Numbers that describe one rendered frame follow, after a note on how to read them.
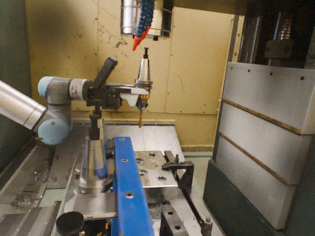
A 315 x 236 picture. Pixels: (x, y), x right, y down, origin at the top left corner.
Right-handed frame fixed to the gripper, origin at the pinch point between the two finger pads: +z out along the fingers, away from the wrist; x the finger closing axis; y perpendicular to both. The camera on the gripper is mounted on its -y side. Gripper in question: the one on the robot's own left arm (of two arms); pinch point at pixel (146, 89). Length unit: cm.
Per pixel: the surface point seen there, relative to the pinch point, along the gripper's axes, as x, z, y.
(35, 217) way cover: -4, -44, 59
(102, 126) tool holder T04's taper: 32.5, -4.6, 3.5
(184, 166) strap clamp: -8.1, 16.2, 30.8
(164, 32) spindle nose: 5.2, 4.8, -17.6
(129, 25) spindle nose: 7.3, -4.9, -18.5
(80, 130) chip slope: -83, -57, 47
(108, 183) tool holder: 43.6, -0.2, 8.9
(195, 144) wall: -115, 34, 62
